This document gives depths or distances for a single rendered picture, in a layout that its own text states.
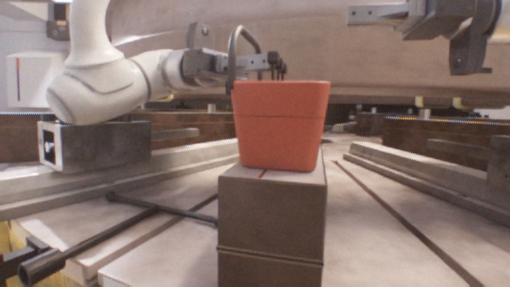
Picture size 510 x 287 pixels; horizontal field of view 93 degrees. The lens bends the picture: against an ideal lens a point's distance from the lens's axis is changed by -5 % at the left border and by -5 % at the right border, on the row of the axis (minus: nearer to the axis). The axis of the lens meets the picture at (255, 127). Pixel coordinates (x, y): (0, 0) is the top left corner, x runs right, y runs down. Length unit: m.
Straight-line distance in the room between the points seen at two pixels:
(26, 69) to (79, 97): 4.03
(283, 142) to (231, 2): 1.09
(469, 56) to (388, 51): 0.66
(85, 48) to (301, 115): 0.39
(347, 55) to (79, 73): 0.86
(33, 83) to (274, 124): 4.25
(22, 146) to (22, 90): 2.06
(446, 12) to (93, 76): 0.54
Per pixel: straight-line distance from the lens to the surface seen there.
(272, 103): 0.35
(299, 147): 0.35
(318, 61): 1.05
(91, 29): 0.54
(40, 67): 4.45
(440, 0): 0.43
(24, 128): 2.57
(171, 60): 0.57
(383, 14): 0.45
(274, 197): 0.33
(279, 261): 0.37
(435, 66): 1.17
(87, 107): 0.53
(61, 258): 0.95
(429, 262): 1.02
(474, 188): 1.61
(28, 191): 1.45
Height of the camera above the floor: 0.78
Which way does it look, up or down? 5 degrees down
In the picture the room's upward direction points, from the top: 1 degrees clockwise
